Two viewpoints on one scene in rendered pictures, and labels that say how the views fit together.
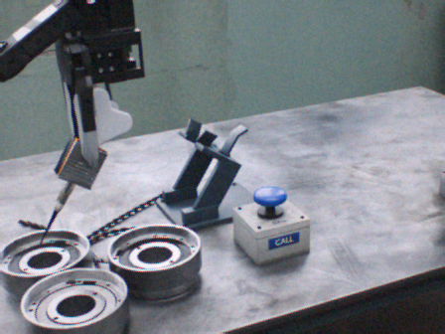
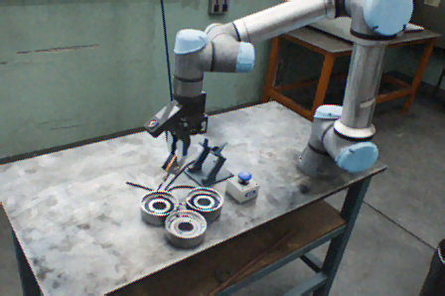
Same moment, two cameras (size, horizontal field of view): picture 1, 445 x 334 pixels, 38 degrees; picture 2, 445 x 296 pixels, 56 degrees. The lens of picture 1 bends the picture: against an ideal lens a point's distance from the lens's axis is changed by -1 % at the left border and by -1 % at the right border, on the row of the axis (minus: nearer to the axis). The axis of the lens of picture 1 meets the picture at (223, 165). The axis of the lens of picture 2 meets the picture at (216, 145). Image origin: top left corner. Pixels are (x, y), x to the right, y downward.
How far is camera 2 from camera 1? 58 cm
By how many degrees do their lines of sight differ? 19
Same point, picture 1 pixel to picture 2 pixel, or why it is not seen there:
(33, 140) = (38, 101)
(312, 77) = not seen: hidden behind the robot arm
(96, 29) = (191, 114)
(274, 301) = (252, 220)
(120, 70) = (197, 129)
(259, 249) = (241, 197)
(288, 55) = not seen: hidden behind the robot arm
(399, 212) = (285, 177)
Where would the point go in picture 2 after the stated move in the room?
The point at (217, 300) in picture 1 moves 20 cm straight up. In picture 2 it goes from (230, 220) to (241, 160)
